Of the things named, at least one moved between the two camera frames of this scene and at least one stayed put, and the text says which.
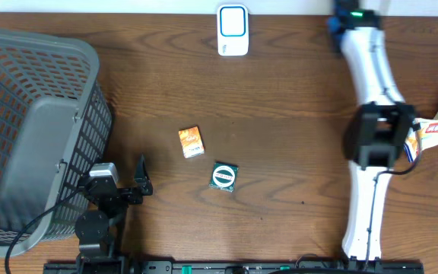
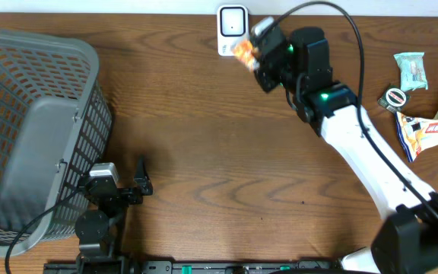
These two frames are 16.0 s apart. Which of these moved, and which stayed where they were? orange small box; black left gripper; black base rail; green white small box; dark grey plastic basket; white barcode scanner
Moved: orange small box; green white small box
Stayed: black base rail; dark grey plastic basket; black left gripper; white barcode scanner
